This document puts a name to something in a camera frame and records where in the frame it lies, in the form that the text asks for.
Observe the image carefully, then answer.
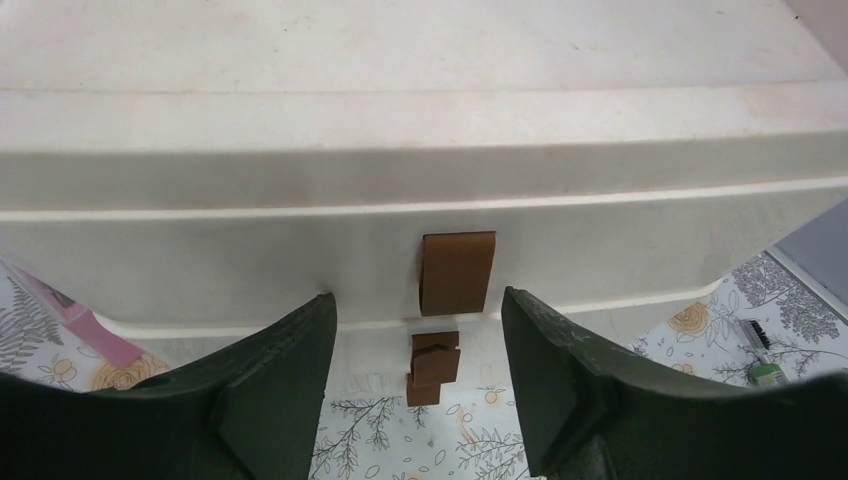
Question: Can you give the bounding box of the cream three-drawer organizer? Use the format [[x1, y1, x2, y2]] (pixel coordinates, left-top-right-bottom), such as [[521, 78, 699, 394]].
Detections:
[[1, 1, 847, 399]]

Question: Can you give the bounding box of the green mascara tube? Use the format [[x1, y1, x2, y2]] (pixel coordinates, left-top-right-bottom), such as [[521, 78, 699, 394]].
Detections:
[[738, 320, 789, 388]]

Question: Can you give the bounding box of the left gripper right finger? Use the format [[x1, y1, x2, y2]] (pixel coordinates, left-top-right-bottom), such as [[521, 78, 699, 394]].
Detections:
[[501, 287, 847, 479]]

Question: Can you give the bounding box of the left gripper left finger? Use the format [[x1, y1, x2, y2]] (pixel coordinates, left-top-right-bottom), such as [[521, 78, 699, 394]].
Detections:
[[1, 293, 337, 479]]

